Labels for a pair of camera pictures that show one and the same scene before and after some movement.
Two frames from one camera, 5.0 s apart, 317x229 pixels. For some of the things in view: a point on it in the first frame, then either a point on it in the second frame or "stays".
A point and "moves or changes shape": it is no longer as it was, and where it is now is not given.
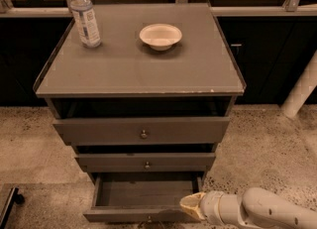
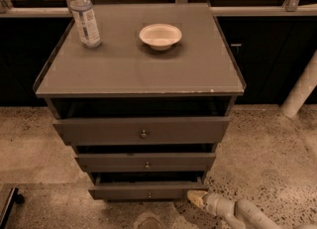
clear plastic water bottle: (85, 17) stays
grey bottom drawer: (142, 197) moves or changes shape
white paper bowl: (159, 36) stays
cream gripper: (211, 204) -> (211, 200)
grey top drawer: (143, 130) stays
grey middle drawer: (147, 163) stays
